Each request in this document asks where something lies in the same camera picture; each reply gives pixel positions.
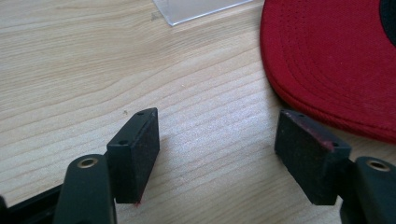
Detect red baseball cap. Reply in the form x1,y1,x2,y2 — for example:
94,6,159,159
260,0,396,145

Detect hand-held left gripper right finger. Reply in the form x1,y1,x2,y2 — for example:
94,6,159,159
274,108,396,224

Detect clear plastic sheet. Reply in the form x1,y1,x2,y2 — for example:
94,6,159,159
152,0,254,27

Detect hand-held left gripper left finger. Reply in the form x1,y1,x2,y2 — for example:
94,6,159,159
52,107,161,224

